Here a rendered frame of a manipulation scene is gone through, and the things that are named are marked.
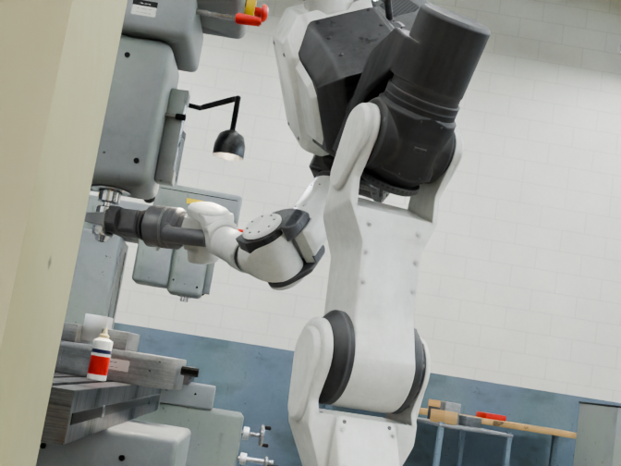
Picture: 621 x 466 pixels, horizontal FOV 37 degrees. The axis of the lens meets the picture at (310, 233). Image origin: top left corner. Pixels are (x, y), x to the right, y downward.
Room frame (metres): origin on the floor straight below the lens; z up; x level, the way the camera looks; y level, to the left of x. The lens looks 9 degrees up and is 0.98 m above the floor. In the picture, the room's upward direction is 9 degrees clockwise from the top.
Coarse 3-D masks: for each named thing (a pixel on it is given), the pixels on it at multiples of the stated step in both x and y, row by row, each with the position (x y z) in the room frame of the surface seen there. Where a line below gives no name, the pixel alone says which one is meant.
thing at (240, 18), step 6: (198, 12) 1.88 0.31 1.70; (204, 12) 1.88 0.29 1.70; (210, 12) 1.88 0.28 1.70; (216, 12) 1.89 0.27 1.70; (228, 18) 1.89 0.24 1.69; (234, 18) 1.89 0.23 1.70; (240, 18) 1.88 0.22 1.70; (246, 18) 1.88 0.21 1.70; (252, 18) 1.88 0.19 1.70; (258, 18) 1.88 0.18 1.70; (246, 24) 1.89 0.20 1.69; (252, 24) 1.89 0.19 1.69; (258, 24) 1.89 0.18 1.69
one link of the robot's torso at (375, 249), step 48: (336, 192) 1.43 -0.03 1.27; (432, 192) 1.45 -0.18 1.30; (336, 240) 1.46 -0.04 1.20; (384, 240) 1.41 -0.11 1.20; (336, 288) 1.45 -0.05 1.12; (384, 288) 1.40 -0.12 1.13; (336, 336) 1.38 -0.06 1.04; (384, 336) 1.39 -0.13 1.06; (336, 384) 1.37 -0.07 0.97; (384, 384) 1.39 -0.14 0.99
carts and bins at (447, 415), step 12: (432, 408) 6.56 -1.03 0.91; (444, 408) 6.21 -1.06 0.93; (456, 408) 6.20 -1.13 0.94; (420, 420) 6.23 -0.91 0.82; (432, 420) 6.06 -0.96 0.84; (444, 420) 6.01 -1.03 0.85; (456, 420) 6.12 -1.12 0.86; (468, 420) 6.24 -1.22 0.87; (480, 420) 6.34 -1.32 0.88; (480, 432) 5.94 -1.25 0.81; (492, 432) 5.96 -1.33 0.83; (504, 456) 6.00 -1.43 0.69
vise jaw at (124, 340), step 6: (102, 330) 2.06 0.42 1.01; (108, 330) 2.06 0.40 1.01; (114, 330) 2.06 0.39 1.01; (114, 336) 2.06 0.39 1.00; (120, 336) 2.06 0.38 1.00; (126, 336) 2.06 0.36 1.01; (132, 336) 2.12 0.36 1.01; (138, 336) 2.19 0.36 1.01; (114, 342) 2.06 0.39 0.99; (120, 342) 2.06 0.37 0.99; (126, 342) 2.06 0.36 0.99; (132, 342) 2.13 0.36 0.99; (138, 342) 2.20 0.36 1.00; (114, 348) 2.06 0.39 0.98; (120, 348) 2.06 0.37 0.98; (126, 348) 2.07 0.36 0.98; (132, 348) 2.14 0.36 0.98
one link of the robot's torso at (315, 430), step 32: (320, 320) 1.40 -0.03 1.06; (320, 352) 1.38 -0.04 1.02; (320, 384) 1.38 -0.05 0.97; (288, 416) 1.45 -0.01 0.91; (320, 416) 1.39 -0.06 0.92; (352, 416) 1.43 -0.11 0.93; (416, 416) 1.46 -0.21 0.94; (320, 448) 1.39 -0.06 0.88; (352, 448) 1.38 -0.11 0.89; (384, 448) 1.41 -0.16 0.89
